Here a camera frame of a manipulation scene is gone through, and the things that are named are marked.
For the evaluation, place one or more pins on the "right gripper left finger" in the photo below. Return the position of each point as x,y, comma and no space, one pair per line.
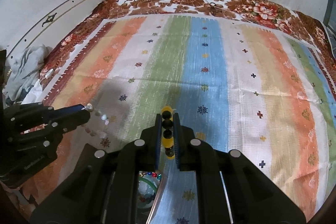
103,186

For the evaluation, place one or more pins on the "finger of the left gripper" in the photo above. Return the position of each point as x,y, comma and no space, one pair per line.
67,121
70,110

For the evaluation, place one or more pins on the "silver metal tin box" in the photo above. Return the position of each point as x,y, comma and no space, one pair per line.
145,212

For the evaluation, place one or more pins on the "small white oval object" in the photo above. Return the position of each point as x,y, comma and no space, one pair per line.
49,74

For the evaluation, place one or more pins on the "green jade bangle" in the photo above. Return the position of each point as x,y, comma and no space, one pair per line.
147,190

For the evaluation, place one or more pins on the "floral red bedsheet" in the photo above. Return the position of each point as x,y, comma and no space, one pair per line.
196,3

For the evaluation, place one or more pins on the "white bed headboard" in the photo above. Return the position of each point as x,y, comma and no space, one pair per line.
51,27

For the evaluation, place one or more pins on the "grey crumpled cloth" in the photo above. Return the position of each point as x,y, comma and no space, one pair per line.
25,73

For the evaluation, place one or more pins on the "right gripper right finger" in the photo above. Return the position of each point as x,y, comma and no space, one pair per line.
230,188

